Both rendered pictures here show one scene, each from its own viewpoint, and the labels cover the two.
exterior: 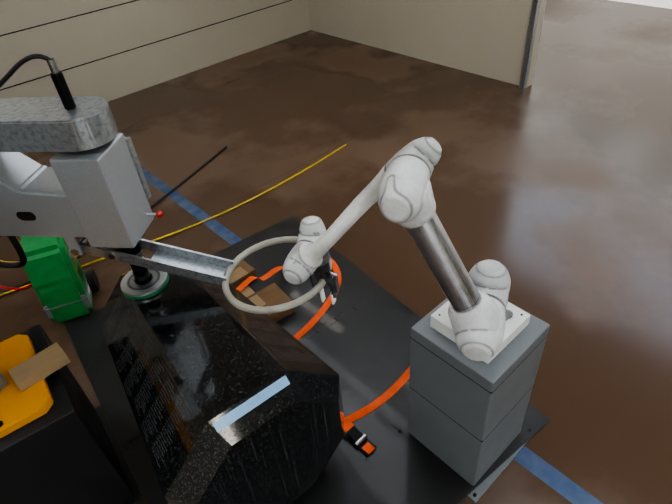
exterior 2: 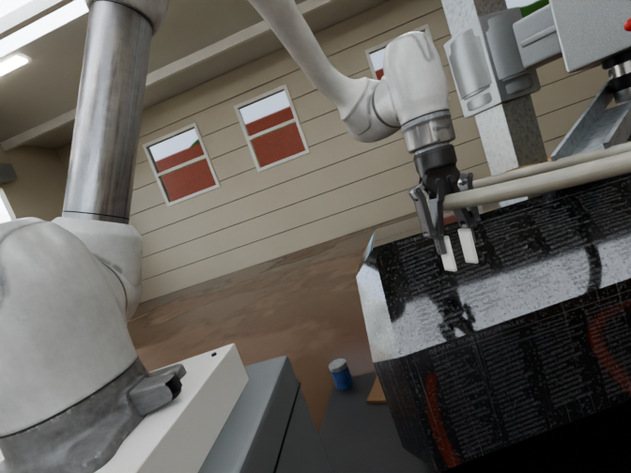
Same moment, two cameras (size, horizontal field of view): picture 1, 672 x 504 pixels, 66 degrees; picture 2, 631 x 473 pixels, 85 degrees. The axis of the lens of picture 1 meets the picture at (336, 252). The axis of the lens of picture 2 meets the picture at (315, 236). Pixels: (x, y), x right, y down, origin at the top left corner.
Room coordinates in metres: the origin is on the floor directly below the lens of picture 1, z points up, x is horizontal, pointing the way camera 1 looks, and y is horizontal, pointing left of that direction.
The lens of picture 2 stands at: (1.93, -0.56, 1.04)
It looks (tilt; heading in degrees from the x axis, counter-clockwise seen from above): 7 degrees down; 139
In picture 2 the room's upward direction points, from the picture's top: 20 degrees counter-clockwise
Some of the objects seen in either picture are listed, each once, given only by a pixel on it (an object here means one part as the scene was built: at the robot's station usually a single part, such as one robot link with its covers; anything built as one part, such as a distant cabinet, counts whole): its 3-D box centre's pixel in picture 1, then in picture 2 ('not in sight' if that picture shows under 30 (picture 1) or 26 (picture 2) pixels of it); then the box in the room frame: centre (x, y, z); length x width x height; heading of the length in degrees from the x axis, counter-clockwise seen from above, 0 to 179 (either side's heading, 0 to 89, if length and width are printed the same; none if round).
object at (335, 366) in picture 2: not in sight; (341, 373); (0.52, 0.50, 0.08); 0.10 x 0.10 x 0.13
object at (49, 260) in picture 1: (47, 256); not in sight; (2.64, 1.84, 0.43); 0.35 x 0.35 x 0.87; 18
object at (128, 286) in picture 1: (144, 279); not in sight; (1.83, 0.90, 0.85); 0.21 x 0.21 x 0.01
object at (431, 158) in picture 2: (321, 269); (438, 172); (1.60, 0.07, 1.00); 0.08 x 0.07 x 0.09; 64
